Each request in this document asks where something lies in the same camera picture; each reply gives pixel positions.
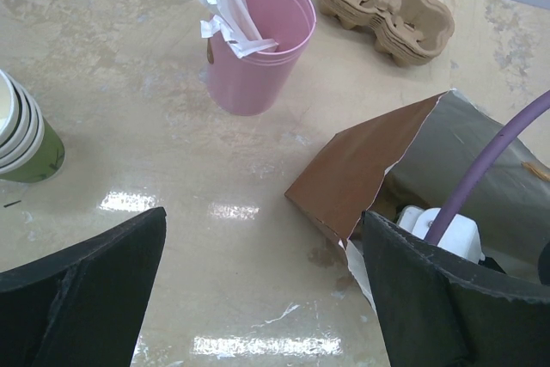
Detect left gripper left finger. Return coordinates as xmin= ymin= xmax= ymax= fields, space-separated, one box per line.
xmin=1 ymin=207 xmax=167 ymax=366

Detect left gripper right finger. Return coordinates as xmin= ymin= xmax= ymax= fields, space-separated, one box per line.
xmin=361 ymin=211 xmax=549 ymax=366

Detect brown paper bag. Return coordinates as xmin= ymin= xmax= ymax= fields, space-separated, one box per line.
xmin=286 ymin=90 xmax=549 ymax=299

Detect stack of paper cups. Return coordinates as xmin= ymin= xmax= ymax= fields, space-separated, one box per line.
xmin=1 ymin=71 xmax=65 ymax=183

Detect pink plastic tumbler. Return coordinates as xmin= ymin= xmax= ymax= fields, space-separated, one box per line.
xmin=206 ymin=0 xmax=316 ymax=116

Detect white wrapped straws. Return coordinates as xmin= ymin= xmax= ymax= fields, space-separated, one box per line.
xmin=199 ymin=0 xmax=278 ymax=58

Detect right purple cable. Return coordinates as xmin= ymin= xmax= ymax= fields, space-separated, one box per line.
xmin=423 ymin=90 xmax=550 ymax=244

